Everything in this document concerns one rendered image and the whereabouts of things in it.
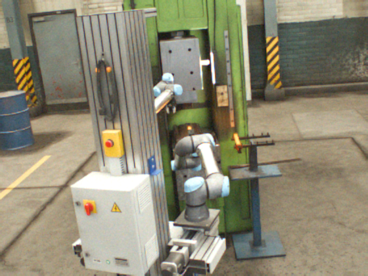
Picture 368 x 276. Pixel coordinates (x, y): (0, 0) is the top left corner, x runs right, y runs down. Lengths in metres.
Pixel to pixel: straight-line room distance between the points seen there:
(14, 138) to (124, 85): 5.82
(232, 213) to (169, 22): 1.75
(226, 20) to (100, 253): 2.15
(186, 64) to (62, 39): 6.76
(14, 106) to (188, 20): 4.69
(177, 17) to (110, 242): 2.02
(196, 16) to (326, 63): 6.21
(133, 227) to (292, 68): 7.71
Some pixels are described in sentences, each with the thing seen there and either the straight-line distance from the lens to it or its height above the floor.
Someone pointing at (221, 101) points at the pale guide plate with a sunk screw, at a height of 1.23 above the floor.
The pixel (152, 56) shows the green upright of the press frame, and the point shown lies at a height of 1.65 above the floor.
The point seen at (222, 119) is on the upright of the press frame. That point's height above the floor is 1.06.
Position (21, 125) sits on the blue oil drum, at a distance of 7.97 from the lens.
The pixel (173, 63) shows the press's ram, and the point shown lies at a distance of 3.63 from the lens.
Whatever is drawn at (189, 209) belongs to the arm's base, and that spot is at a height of 0.89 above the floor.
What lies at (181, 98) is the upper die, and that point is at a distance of 3.67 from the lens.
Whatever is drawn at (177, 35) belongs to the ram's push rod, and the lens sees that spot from 3.80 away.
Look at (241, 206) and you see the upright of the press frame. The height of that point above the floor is 0.25.
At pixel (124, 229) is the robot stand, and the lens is 2.29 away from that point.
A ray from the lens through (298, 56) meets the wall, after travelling 9.62.
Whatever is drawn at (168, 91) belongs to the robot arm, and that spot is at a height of 1.47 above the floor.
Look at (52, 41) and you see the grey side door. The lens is 10.28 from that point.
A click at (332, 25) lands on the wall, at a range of 9.66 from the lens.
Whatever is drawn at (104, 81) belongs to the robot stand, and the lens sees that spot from 2.31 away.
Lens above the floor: 2.04
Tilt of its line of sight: 16 degrees down
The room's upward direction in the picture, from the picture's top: 6 degrees counter-clockwise
